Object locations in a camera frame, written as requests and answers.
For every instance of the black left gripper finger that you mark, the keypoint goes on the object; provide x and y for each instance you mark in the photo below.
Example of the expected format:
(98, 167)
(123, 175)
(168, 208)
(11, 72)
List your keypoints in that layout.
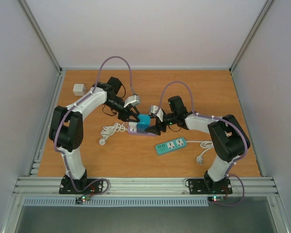
(131, 117)
(134, 112)

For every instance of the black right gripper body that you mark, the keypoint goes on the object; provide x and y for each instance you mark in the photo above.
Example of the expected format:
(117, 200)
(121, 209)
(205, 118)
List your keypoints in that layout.
(173, 115)

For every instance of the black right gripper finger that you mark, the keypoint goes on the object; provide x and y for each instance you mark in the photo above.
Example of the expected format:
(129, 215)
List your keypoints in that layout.
(156, 129)
(158, 121)

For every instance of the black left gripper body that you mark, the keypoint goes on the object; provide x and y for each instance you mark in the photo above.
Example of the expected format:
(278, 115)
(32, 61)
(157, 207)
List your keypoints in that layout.
(121, 115)

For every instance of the white charger with cable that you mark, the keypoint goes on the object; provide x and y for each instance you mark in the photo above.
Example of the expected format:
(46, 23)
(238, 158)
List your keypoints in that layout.
(125, 125)

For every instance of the light blue adapter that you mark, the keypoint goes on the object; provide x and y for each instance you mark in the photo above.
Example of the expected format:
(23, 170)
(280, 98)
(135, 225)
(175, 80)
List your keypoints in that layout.
(144, 119)

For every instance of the teal power strip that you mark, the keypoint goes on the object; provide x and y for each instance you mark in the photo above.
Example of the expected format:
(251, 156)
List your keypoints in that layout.
(170, 146)

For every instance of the white tiger print plug adapter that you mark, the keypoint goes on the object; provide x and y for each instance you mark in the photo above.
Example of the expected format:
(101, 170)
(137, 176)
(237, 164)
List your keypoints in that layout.
(79, 89)

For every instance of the purple power strip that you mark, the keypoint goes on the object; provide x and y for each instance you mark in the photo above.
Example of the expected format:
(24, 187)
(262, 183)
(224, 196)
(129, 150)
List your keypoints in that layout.
(135, 133)

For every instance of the blue cube socket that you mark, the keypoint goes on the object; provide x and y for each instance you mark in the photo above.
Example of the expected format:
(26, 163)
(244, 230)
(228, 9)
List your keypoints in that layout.
(141, 128)

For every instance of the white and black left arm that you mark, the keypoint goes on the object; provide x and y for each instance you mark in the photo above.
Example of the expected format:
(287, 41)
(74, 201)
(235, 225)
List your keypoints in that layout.
(66, 132)

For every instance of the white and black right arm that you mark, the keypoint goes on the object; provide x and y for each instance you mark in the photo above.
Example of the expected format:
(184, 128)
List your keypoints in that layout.
(227, 136)

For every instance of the right controller board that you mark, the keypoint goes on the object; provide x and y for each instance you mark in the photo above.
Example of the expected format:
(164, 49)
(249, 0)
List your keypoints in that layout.
(216, 198)

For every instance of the controller board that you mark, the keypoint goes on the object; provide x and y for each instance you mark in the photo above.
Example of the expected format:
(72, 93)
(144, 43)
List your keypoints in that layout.
(216, 198)
(82, 199)

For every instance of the left controller board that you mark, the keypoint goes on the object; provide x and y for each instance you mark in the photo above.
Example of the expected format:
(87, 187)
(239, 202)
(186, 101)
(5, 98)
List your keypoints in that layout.
(82, 199)

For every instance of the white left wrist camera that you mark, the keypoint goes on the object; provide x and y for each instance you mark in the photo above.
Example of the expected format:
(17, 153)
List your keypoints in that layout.
(133, 100)

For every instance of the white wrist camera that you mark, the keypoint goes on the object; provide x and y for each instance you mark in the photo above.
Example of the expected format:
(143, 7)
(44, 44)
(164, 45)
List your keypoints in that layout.
(133, 100)
(155, 111)

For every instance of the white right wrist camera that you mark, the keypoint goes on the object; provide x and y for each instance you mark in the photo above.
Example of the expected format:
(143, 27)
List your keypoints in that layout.
(155, 111)

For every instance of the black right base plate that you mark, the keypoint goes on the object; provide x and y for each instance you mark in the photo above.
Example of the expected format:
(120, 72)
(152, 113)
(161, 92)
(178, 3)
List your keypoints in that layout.
(199, 186)

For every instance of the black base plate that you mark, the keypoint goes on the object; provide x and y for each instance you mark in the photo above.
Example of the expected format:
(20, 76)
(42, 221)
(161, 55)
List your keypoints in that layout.
(199, 186)
(86, 187)

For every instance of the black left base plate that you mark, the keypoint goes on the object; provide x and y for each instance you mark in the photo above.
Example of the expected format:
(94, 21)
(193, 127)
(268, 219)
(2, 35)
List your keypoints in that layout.
(86, 187)

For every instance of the aluminium front rail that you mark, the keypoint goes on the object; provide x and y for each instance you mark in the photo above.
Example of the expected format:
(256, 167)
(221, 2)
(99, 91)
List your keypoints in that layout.
(140, 187)

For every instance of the slotted grey cable duct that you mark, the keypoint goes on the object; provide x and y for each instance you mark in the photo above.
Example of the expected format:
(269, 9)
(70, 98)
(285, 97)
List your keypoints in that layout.
(117, 202)

